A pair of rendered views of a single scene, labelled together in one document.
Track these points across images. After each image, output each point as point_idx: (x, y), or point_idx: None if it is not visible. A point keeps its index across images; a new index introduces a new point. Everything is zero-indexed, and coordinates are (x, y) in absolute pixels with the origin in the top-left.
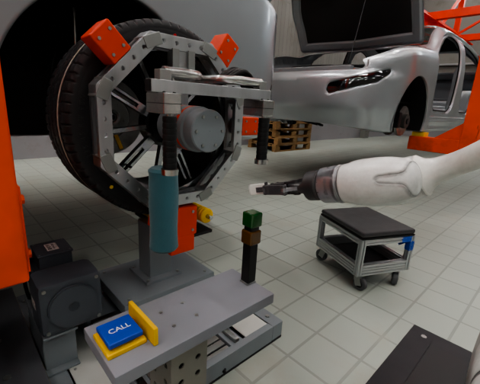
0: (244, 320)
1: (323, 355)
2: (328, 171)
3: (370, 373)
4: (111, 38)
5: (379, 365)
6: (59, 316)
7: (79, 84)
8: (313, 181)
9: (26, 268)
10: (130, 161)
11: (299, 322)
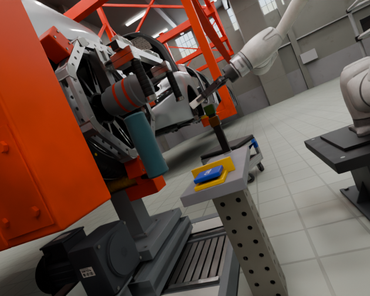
0: (220, 220)
1: (273, 206)
2: (236, 56)
3: (301, 194)
4: (61, 38)
5: (300, 189)
6: (118, 265)
7: None
8: (231, 67)
9: (106, 185)
10: None
11: None
